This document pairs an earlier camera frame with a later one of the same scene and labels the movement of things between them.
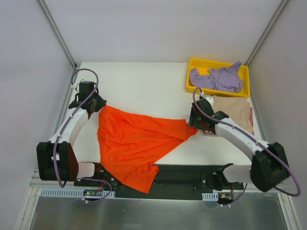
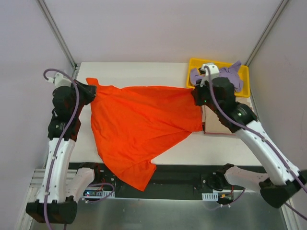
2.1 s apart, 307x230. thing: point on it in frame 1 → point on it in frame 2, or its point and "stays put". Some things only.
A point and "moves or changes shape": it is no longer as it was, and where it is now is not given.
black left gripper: [98, 103] → [88, 91]
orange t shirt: [130, 143] moves or changes shape
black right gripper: [193, 119] → [198, 96]
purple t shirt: [229, 79] stays put
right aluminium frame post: [273, 21] stays put
